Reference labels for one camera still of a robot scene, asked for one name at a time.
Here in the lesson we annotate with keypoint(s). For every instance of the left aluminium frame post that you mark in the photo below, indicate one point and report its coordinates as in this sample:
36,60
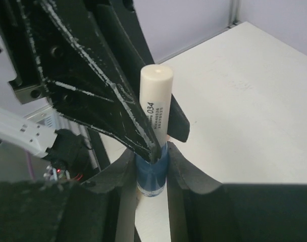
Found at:
234,10

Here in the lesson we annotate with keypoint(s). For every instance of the blue nail polish bottle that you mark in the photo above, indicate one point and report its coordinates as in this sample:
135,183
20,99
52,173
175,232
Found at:
151,178

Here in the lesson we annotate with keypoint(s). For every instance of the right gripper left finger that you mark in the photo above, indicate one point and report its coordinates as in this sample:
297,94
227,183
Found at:
99,209

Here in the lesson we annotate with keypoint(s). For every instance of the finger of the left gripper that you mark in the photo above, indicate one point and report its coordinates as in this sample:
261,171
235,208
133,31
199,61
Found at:
115,110
120,25

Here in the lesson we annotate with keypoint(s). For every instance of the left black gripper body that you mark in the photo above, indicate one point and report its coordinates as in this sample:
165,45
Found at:
22,50

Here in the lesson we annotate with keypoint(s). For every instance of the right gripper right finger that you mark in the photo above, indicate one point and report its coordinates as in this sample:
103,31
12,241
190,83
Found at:
204,209

